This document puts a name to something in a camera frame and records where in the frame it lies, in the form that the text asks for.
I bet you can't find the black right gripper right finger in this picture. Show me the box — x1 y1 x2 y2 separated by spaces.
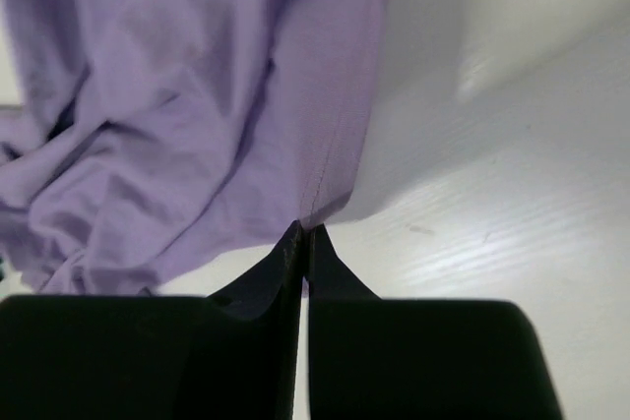
308 226 562 419

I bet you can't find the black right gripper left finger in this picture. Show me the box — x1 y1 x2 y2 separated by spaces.
1 223 303 419

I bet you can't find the purple t shirt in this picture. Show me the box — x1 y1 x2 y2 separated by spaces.
1 0 386 295

